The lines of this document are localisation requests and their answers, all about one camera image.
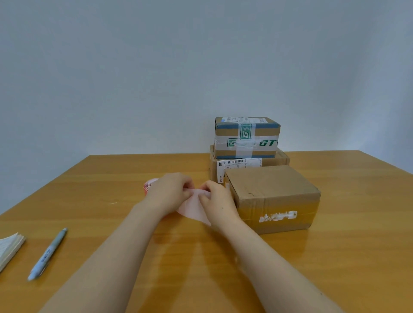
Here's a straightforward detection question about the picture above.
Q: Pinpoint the person's left forearm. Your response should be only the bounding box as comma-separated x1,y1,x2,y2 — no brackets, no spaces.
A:
38,201,168,313

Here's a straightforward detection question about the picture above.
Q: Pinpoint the box with green GT tape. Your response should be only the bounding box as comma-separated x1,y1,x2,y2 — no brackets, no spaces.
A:
214,117,281,160

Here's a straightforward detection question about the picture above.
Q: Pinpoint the person's left hand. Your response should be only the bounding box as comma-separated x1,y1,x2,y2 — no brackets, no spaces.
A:
142,172,196,217

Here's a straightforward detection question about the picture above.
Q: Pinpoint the light blue pen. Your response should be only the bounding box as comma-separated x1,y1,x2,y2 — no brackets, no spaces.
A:
27,227,68,282

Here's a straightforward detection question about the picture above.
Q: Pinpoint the wide cardboard box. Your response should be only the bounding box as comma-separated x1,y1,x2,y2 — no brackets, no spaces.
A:
209,144,291,184

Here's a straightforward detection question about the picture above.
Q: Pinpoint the roll of red stickers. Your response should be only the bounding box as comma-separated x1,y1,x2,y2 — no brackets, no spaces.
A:
143,178,160,196

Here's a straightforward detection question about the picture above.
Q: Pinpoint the white backing paper piece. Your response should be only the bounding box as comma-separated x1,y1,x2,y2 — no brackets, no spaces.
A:
176,188,213,227

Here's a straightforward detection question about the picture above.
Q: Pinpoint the white notepad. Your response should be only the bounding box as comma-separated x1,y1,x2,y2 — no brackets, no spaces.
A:
0,232,26,273

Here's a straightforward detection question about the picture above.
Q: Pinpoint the cardboard box with torn tape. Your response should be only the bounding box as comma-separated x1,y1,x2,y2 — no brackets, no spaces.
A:
223,165,321,235

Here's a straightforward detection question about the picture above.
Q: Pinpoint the person's right forearm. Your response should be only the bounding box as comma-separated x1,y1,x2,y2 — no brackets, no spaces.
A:
213,216,344,313

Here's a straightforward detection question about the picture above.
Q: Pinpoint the person's right hand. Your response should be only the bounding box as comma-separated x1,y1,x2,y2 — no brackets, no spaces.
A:
197,180,243,233

